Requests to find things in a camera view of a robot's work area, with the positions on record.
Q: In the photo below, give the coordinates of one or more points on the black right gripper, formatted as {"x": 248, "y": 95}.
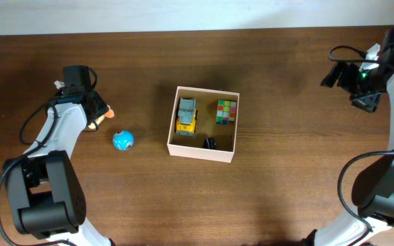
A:
{"x": 349, "y": 71}

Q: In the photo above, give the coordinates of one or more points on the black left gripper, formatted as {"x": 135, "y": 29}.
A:
{"x": 104, "y": 102}

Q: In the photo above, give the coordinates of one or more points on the yellow plush toy animal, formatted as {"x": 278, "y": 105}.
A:
{"x": 95, "y": 124}

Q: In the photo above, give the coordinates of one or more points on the blue toy ball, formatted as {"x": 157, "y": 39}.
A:
{"x": 123, "y": 140}

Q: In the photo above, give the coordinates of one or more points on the yellow grey toy truck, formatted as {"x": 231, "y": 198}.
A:
{"x": 187, "y": 116}

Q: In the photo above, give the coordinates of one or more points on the black round cap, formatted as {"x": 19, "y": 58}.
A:
{"x": 209, "y": 143}

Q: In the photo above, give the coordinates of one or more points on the multicoloured puzzle cube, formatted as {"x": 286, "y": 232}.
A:
{"x": 226, "y": 112}

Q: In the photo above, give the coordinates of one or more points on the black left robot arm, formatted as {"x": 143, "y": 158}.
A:
{"x": 45, "y": 196}

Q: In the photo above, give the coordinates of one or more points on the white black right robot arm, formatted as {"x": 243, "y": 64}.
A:
{"x": 365, "y": 185}

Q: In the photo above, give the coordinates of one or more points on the white cardboard box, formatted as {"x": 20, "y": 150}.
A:
{"x": 206, "y": 104}

